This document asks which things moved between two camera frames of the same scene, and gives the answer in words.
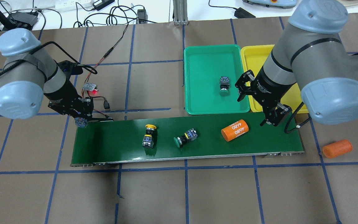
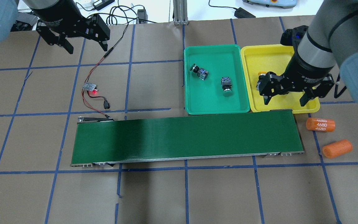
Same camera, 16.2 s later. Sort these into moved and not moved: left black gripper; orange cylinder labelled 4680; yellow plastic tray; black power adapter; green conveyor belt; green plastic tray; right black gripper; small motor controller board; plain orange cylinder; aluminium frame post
Moved: left black gripper; right black gripper; orange cylinder labelled 4680
Not moved: aluminium frame post; small motor controller board; yellow plastic tray; green plastic tray; black power adapter; plain orange cylinder; green conveyor belt
